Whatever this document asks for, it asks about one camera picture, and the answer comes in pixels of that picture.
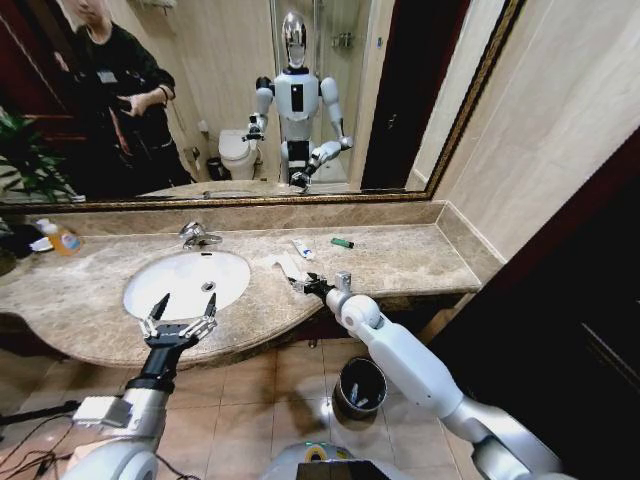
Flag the white oval sink basin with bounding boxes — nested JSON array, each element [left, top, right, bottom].
[[122, 249, 252, 321]]

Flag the green potted plant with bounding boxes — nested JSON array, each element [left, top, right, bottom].
[[0, 112, 77, 202]]

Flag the white robot front shell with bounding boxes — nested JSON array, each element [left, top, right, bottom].
[[259, 439, 396, 480]]

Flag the dark red wooden door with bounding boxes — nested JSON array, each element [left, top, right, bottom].
[[429, 127, 640, 480]]

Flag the gold framed wall mirror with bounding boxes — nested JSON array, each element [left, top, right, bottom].
[[0, 0, 527, 216]]

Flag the dark round trash bin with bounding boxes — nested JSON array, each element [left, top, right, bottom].
[[331, 356, 389, 427]]

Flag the chrome faucet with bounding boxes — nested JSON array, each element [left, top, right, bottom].
[[178, 221, 224, 250]]

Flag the small black bathroom bin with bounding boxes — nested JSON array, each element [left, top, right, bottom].
[[206, 156, 232, 182]]

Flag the orange soap pump bottle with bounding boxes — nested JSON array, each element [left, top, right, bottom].
[[37, 218, 83, 257]]

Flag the white toothpaste tube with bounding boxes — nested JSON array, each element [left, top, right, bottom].
[[291, 238, 317, 262]]

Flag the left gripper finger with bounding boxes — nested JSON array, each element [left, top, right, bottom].
[[138, 293, 171, 341], [184, 292, 219, 341]]

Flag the black floor cables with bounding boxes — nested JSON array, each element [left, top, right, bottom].
[[0, 399, 86, 480]]

